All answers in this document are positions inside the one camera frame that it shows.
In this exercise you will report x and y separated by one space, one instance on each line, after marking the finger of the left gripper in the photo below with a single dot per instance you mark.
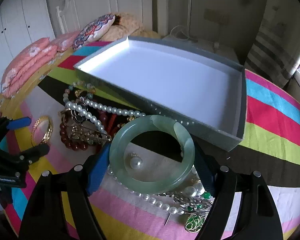
19 123
33 154

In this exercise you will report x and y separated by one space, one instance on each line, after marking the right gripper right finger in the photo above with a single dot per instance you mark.
257 217

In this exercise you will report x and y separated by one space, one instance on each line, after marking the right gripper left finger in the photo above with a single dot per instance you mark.
44 216

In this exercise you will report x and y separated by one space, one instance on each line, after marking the gold bangle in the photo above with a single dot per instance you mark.
42 131

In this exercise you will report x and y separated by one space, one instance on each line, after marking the gold flower brooch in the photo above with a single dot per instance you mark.
75 127

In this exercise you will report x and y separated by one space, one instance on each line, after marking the silver rhinestone brooch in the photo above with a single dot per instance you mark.
190 205

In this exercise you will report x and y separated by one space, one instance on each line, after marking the green gold pendant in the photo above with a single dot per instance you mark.
194 223

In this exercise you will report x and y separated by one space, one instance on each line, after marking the green jade bangle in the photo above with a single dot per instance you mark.
166 148

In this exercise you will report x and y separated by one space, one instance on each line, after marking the pink folded quilt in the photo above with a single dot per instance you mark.
31 59

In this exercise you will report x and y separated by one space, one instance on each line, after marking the loose pearl earring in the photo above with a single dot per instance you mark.
136 161

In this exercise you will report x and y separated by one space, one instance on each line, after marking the white wardrobe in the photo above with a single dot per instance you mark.
22 22

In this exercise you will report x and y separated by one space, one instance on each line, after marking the striped colourful bed cover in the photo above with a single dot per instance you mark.
271 145

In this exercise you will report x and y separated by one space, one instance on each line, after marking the round patterned cushion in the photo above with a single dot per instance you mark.
93 31

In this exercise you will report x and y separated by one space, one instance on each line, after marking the grey shallow cardboard box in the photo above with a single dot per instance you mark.
203 91

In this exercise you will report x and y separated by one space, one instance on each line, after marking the white wooden headboard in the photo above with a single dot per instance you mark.
71 15

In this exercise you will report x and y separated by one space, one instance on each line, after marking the beige pillow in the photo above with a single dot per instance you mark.
126 24

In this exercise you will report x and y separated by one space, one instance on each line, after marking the white nightstand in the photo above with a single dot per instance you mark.
220 50

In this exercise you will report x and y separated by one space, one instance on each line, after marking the striped curtain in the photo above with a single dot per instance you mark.
275 53

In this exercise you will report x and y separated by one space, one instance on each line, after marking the wall socket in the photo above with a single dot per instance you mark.
216 16

